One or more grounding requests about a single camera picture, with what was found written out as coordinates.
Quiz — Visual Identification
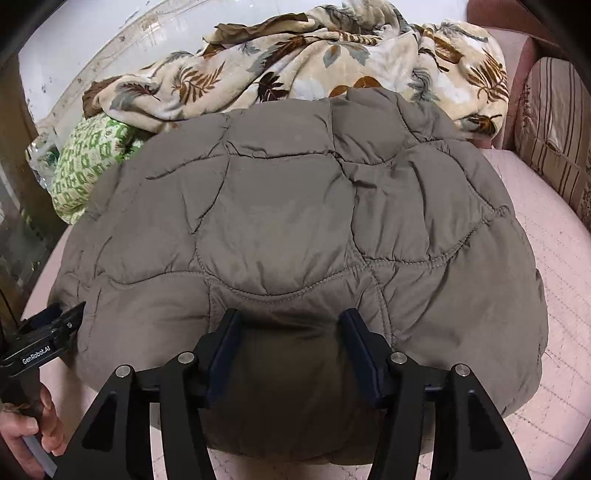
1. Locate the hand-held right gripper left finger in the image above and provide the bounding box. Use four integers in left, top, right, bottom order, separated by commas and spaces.
53, 308, 243, 480

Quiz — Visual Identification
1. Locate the striped cushion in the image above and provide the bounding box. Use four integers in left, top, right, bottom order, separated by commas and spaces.
513, 56, 591, 227

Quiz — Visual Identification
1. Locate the pink quilted bed sheet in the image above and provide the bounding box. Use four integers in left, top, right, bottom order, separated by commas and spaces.
21, 148, 591, 480

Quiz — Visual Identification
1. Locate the grey-brown puffer jacket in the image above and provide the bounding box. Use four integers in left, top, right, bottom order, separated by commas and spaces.
48, 85, 550, 467

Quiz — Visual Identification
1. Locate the clear plastic wrap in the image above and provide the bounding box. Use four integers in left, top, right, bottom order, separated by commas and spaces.
25, 134, 63, 190

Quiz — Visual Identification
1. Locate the dark wooden glass cabinet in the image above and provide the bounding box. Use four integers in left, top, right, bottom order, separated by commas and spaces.
0, 46, 65, 324

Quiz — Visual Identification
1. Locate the floral leaf print blanket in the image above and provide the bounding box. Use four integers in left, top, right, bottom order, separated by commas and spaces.
82, 0, 509, 141

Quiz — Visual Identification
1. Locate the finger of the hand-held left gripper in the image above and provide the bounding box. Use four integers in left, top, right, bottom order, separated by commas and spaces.
44, 301, 87, 335

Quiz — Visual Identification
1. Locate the green checked pillow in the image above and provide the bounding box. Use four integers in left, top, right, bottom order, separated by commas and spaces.
50, 113, 146, 226

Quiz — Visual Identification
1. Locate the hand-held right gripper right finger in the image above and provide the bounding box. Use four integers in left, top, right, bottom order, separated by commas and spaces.
339, 308, 532, 480

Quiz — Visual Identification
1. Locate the person's left hand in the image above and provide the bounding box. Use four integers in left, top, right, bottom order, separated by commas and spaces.
0, 385, 58, 478

